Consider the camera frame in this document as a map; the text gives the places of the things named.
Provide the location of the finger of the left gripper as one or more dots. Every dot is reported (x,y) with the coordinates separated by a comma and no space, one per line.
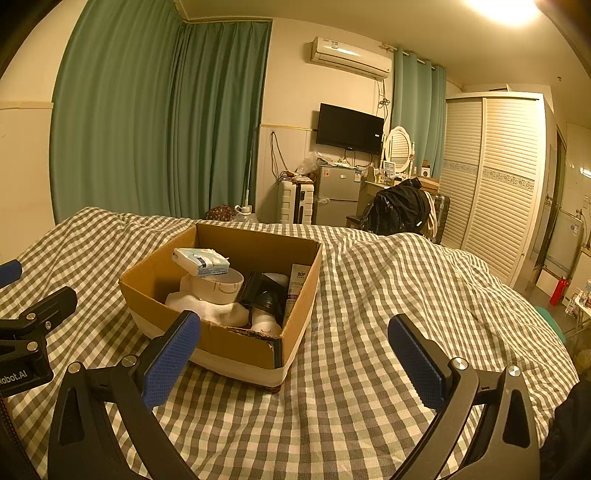
(41,318)
(10,272)

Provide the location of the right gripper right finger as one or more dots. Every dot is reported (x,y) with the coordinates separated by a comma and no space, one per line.
(504,445)

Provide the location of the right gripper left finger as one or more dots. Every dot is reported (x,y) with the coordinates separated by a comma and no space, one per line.
(82,443)

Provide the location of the blue floral tissue pack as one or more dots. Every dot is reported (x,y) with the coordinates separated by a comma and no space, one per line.
(200,262)

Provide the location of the white cylindrical electric device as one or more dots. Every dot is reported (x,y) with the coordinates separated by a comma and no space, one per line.
(215,289)

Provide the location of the white sock with blue trim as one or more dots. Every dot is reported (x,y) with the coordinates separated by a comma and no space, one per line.
(231,315)

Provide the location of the small white tube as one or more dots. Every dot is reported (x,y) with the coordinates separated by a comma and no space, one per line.
(265,323)

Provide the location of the black round object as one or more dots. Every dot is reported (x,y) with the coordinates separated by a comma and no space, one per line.
(262,292)

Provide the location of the purple white cosmetic box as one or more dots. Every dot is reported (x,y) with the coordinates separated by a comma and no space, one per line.
(298,275)

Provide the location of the red fire extinguisher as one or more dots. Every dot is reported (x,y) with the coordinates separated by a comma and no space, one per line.
(558,293)

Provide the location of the checkered bed cover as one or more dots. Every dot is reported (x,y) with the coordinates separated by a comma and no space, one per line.
(347,410)

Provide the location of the green curtain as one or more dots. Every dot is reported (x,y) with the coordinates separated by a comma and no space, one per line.
(419,105)
(156,116)

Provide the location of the black clothes on chair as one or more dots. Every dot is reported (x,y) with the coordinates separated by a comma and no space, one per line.
(404,208)

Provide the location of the white suitcase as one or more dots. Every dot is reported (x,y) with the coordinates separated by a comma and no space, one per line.
(296,203)

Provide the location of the white louvered wardrobe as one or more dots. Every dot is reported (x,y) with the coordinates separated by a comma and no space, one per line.
(494,173)

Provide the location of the silver mini fridge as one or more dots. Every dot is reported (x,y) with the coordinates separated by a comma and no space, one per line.
(336,195)

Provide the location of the white oval vanity mirror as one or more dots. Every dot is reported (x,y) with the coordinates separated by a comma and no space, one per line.
(398,152)

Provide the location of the white air conditioner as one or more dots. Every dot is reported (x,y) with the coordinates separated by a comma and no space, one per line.
(348,57)

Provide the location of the black wall television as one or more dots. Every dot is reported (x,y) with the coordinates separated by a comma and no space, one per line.
(349,129)

